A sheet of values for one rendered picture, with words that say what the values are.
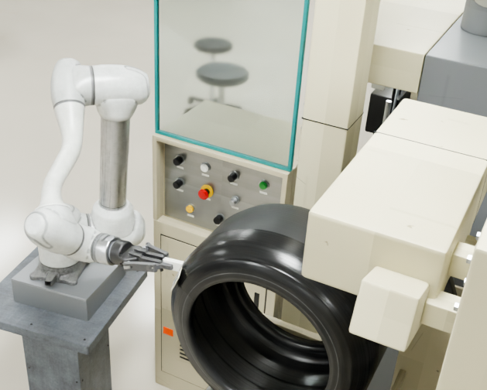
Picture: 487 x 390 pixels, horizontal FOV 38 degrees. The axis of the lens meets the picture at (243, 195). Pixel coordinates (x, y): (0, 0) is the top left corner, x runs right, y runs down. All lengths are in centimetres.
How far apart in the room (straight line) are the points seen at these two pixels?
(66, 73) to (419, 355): 139
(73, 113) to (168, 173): 56
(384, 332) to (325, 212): 23
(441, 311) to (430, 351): 81
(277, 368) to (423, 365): 43
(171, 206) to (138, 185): 204
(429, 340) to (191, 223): 114
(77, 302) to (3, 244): 171
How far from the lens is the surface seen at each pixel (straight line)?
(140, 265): 202
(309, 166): 196
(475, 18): 228
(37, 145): 542
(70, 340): 268
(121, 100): 241
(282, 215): 183
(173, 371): 327
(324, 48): 183
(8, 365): 358
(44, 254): 274
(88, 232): 213
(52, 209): 204
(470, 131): 166
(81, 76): 239
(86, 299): 268
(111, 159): 255
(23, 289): 282
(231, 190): 262
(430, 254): 122
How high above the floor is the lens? 245
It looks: 31 degrees down
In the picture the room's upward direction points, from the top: 4 degrees clockwise
